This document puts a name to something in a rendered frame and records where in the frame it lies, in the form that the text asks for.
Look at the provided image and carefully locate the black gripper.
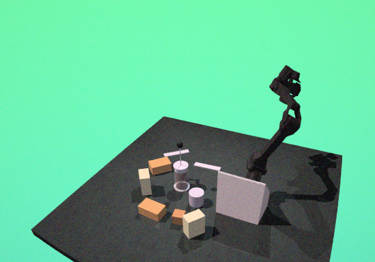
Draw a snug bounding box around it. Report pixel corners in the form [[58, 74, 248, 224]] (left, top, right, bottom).
[[279, 70, 300, 105]]

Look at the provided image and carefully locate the orange rectangular block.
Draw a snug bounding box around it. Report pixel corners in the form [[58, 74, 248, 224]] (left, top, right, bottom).
[[148, 157, 172, 175], [138, 198, 166, 222]]

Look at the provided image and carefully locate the beige block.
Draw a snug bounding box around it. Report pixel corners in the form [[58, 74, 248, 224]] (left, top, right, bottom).
[[138, 168, 152, 196], [182, 209, 205, 239]]

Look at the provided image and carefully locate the small orange block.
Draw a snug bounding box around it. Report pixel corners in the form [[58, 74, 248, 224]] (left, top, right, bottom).
[[172, 209, 186, 225]]

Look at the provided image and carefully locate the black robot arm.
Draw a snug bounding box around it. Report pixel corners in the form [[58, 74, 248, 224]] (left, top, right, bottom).
[[245, 65, 301, 182]]

